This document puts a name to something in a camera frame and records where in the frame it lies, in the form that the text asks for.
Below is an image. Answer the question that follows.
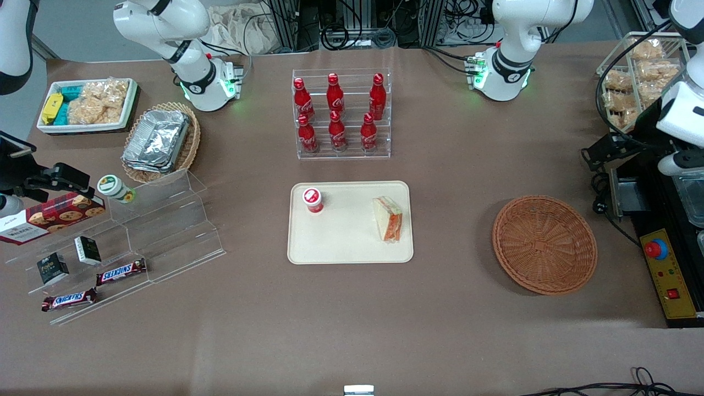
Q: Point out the black power cable with plug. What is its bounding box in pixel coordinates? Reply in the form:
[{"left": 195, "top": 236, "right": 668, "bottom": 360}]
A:
[{"left": 590, "top": 164, "right": 641, "bottom": 245}]

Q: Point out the yellow snack packet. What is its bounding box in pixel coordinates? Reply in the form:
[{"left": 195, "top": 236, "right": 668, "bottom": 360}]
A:
[{"left": 43, "top": 92, "right": 64, "bottom": 124}]

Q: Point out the red Coca-Cola bottle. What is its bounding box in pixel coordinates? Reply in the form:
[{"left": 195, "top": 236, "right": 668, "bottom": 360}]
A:
[
  {"left": 297, "top": 114, "right": 320, "bottom": 155},
  {"left": 293, "top": 77, "right": 315, "bottom": 120},
  {"left": 368, "top": 73, "right": 387, "bottom": 120},
  {"left": 326, "top": 73, "right": 345, "bottom": 115},
  {"left": 360, "top": 113, "right": 378, "bottom": 150},
  {"left": 328, "top": 110, "right": 348, "bottom": 152}
]

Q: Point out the black box with gold print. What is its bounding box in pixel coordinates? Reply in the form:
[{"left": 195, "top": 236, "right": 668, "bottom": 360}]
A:
[{"left": 37, "top": 252, "right": 70, "bottom": 285}]

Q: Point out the round brown wicker basket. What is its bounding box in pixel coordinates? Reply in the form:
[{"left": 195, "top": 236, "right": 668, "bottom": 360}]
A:
[{"left": 491, "top": 195, "right": 598, "bottom": 296}]

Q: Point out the black appliance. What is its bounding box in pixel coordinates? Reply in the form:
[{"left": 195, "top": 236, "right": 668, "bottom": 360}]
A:
[{"left": 610, "top": 148, "right": 704, "bottom": 329}]

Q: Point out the black box with white label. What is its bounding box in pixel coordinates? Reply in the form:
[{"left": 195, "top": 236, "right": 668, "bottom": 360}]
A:
[{"left": 74, "top": 235, "right": 102, "bottom": 266}]

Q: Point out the oval light wicker basket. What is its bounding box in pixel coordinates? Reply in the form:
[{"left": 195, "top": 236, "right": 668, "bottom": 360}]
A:
[{"left": 121, "top": 102, "right": 201, "bottom": 185}]

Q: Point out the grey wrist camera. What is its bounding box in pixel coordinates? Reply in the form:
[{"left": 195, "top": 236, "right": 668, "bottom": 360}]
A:
[
  {"left": 0, "top": 192, "right": 25, "bottom": 219},
  {"left": 658, "top": 151, "right": 704, "bottom": 177}
]

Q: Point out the grey metal chute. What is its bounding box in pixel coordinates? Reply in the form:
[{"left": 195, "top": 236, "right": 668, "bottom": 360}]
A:
[{"left": 609, "top": 168, "right": 652, "bottom": 218}]

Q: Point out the red tartan cookie box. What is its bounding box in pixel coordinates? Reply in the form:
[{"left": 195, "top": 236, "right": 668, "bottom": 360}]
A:
[{"left": 0, "top": 191, "right": 106, "bottom": 245}]

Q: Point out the Snickers chocolate bar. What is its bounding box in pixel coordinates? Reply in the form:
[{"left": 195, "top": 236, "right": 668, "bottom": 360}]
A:
[
  {"left": 96, "top": 258, "right": 147, "bottom": 287},
  {"left": 41, "top": 288, "right": 98, "bottom": 312}
]

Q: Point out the clear acrylic bottle rack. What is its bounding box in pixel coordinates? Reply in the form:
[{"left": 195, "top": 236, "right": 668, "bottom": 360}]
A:
[{"left": 291, "top": 67, "right": 392, "bottom": 161}]

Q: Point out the clear acrylic stepped stand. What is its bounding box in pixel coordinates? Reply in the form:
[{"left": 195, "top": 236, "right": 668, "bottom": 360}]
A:
[
  {"left": 107, "top": 168, "right": 227, "bottom": 284},
  {"left": 4, "top": 201, "right": 155, "bottom": 326}
]

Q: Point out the green and white yogurt bottle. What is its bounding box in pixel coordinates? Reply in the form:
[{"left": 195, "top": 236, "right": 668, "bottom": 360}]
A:
[{"left": 97, "top": 174, "right": 136, "bottom": 204}]

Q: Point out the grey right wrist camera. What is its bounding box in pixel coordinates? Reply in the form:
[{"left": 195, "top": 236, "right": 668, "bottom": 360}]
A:
[{"left": 0, "top": 192, "right": 25, "bottom": 219}]

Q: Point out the clear bag of crackers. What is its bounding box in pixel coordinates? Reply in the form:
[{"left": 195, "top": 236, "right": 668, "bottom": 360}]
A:
[
  {"left": 82, "top": 80, "right": 130, "bottom": 111},
  {"left": 69, "top": 99, "right": 122, "bottom": 126}
]

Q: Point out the red cup with white lid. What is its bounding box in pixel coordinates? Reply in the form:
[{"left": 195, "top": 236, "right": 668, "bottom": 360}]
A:
[{"left": 301, "top": 187, "right": 324, "bottom": 214}]

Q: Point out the triangle sandwich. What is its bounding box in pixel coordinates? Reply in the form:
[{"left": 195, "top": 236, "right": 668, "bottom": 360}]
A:
[{"left": 372, "top": 196, "right": 404, "bottom": 244}]

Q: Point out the white wire rack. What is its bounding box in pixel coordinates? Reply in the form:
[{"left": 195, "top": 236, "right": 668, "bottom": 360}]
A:
[{"left": 597, "top": 31, "right": 691, "bottom": 148}]

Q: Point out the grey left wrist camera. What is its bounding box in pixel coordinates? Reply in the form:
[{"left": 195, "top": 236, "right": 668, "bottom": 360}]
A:
[{"left": 658, "top": 151, "right": 704, "bottom": 177}]

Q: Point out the yellow control panel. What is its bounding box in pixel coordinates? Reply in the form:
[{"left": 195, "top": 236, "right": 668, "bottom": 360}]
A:
[{"left": 640, "top": 228, "right": 698, "bottom": 321}]

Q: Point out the crumpled beige cloth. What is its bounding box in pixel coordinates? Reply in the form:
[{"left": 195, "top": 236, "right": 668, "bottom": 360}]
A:
[{"left": 206, "top": 5, "right": 281, "bottom": 56}]

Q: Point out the clear plastic container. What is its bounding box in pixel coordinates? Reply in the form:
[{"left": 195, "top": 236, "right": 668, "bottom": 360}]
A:
[{"left": 668, "top": 173, "right": 704, "bottom": 229}]

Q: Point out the aluminium equipment frame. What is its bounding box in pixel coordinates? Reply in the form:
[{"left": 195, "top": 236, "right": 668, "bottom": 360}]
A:
[{"left": 267, "top": 0, "right": 498, "bottom": 53}]

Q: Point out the silver foil packet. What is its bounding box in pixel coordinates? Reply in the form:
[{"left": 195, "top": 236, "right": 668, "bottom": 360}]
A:
[{"left": 122, "top": 109, "right": 190, "bottom": 174}]

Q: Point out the beige plastic tray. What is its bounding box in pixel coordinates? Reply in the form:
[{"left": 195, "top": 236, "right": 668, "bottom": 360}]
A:
[{"left": 287, "top": 180, "right": 414, "bottom": 265}]

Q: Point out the white plastic bin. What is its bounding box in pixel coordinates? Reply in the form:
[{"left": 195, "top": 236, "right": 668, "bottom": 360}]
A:
[{"left": 36, "top": 78, "right": 138, "bottom": 135}]

